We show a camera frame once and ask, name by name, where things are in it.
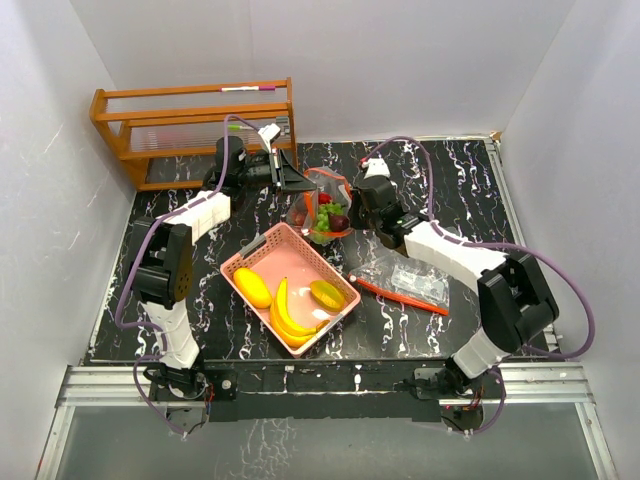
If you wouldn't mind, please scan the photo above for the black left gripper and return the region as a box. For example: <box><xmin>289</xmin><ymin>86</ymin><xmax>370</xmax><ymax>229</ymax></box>
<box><xmin>237</xmin><ymin>149</ymin><xmax>316</xmax><ymax>199</ymax></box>

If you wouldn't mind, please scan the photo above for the red strawberry bunch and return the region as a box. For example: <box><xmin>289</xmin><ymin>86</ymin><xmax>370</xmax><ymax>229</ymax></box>
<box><xmin>293</xmin><ymin>192</ymin><xmax>333</xmax><ymax>226</ymax></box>

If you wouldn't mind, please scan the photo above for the dark purple plum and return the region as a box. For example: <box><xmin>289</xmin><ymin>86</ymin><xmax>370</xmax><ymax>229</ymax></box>
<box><xmin>328</xmin><ymin>213</ymin><xmax>350</xmax><ymax>233</ymax></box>

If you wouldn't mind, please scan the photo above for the clear orange-zip bag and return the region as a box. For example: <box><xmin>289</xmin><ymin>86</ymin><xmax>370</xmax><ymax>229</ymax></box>
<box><xmin>286</xmin><ymin>167</ymin><xmax>353</xmax><ymax>245</ymax></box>

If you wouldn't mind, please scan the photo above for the green grape bunch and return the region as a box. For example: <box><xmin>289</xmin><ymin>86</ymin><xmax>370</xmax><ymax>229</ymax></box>
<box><xmin>313</xmin><ymin>202</ymin><xmax>344</xmax><ymax>233</ymax></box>

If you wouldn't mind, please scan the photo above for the yellow banana bunch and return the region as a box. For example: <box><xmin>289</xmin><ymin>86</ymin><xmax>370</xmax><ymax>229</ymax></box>
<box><xmin>270</xmin><ymin>277</ymin><xmax>329</xmax><ymax>350</ymax></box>

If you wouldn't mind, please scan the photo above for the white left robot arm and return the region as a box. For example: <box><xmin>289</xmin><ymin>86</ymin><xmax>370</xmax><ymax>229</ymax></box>
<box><xmin>117</xmin><ymin>136</ymin><xmax>316</xmax><ymax>399</ymax></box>

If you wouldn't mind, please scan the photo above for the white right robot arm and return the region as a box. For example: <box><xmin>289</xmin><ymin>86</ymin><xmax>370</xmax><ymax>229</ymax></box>
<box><xmin>350</xmin><ymin>175</ymin><xmax>559</xmax><ymax>397</ymax></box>

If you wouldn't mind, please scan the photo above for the grey binder clip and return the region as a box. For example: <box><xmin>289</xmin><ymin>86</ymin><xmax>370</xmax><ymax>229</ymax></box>
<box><xmin>275</xmin><ymin>116</ymin><xmax>291</xmax><ymax>136</ymax></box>

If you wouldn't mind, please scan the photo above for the pink cap marker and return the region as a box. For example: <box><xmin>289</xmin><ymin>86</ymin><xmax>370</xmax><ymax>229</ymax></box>
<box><xmin>219</xmin><ymin>85</ymin><xmax>277</xmax><ymax>93</ymax></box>

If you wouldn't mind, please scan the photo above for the yellow lemon slice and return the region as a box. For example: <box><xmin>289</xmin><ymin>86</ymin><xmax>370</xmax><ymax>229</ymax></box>
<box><xmin>310</xmin><ymin>280</ymin><xmax>346</xmax><ymax>312</ymax></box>

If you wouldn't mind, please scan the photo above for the wooden shelf rack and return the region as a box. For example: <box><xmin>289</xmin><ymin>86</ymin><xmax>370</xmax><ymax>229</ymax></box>
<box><xmin>89</xmin><ymin>78</ymin><xmax>299</xmax><ymax>192</ymax></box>

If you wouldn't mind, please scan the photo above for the yellow mango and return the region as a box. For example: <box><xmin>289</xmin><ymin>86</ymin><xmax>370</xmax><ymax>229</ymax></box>
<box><xmin>233</xmin><ymin>267</ymin><xmax>272</xmax><ymax>309</ymax></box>

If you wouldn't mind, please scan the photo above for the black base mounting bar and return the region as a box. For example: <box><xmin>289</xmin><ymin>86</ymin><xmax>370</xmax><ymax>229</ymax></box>
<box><xmin>202</xmin><ymin>358</ymin><xmax>506</xmax><ymax>424</ymax></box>

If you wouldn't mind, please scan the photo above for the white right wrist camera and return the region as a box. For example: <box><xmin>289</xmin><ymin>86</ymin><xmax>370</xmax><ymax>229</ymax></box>
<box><xmin>361</xmin><ymin>157</ymin><xmax>390</xmax><ymax>179</ymax></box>

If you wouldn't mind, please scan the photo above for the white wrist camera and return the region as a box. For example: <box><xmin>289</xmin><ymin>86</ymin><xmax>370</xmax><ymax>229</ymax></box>
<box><xmin>361</xmin><ymin>157</ymin><xmax>390</xmax><ymax>179</ymax></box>
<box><xmin>257</xmin><ymin>123</ymin><xmax>281</xmax><ymax>154</ymax></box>

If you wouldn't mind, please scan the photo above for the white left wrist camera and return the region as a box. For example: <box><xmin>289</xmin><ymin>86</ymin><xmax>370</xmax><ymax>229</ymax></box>
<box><xmin>257</xmin><ymin>123</ymin><xmax>281</xmax><ymax>154</ymax></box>

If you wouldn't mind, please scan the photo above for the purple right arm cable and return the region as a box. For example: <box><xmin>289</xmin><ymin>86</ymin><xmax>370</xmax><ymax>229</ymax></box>
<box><xmin>359</xmin><ymin>135</ymin><xmax>597</xmax><ymax>436</ymax></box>

